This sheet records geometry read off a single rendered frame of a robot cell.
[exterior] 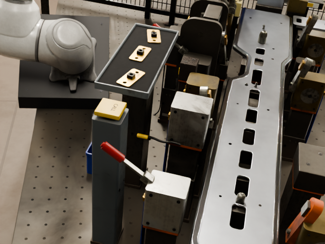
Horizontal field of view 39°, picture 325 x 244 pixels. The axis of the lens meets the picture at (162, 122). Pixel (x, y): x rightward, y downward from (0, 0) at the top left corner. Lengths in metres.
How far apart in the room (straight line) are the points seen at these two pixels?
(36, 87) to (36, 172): 0.40
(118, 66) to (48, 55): 0.48
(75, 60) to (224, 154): 0.68
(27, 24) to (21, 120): 1.40
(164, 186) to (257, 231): 0.23
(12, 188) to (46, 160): 0.94
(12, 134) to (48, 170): 1.32
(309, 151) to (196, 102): 0.32
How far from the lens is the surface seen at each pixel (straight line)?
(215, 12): 1.52
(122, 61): 1.23
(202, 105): 1.18
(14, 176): 2.59
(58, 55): 1.62
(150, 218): 1.06
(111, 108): 1.05
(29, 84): 1.84
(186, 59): 1.40
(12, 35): 1.66
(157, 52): 1.30
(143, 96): 1.11
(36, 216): 1.44
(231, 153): 1.22
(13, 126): 2.93
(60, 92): 1.82
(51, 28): 1.62
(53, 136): 1.71
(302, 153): 1.24
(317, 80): 1.56
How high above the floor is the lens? 1.77
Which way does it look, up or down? 37 degrees down
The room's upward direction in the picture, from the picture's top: 6 degrees clockwise
